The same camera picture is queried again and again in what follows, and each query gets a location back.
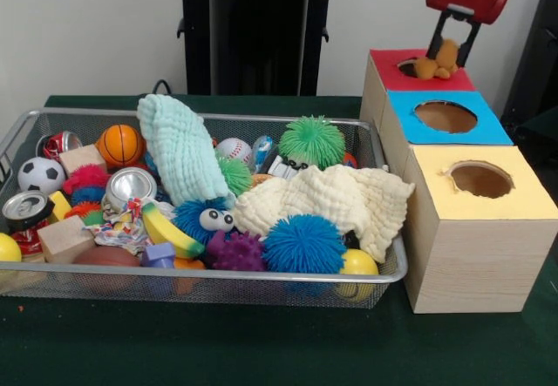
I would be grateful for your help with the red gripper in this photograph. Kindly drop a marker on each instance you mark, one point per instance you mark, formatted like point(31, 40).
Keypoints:
point(466, 0)

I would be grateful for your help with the orange plush toy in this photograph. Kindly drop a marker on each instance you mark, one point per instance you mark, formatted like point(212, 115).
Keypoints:
point(447, 52)

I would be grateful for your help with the mint green muslin cloth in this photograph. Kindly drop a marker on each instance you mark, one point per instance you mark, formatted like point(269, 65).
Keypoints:
point(183, 155)

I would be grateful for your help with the wooden box with three holes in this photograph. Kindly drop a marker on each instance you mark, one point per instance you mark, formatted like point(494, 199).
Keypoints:
point(475, 264)

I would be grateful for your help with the black chair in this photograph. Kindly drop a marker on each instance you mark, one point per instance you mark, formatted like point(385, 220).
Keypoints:
point(542, 55)

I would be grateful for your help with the large green spiky ball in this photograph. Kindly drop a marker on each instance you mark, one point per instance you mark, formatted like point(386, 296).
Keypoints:
point(311, 140)

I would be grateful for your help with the cream muslin cloth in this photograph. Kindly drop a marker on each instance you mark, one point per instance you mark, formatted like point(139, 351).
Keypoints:
point(318, 198)

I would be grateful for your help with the blue spiky rubber ball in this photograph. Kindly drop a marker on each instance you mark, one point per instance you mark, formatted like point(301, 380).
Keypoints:
point(305, 243)

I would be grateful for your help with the purple spiky rubber ball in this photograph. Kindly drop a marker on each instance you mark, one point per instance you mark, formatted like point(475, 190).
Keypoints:
point(235, 252)

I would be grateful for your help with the blue fuzzy toy with eyes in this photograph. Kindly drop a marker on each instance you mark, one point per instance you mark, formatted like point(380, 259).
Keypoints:
point(187, 220)

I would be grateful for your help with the yellow toy banana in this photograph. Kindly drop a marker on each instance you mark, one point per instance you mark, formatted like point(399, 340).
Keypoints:
point(174, 238)

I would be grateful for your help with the orange basketball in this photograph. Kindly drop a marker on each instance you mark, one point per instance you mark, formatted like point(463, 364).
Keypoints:
point(120, 146)

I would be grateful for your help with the silver drink can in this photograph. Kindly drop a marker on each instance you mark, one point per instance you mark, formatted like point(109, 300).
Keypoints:
point(131, 187)

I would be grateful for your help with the dark green tablecloth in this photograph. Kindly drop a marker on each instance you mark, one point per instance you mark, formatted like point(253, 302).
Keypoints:
point(261, 351)

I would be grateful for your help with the black and white soccer ball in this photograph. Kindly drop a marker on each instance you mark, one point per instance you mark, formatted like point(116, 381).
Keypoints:
point(41, 176)

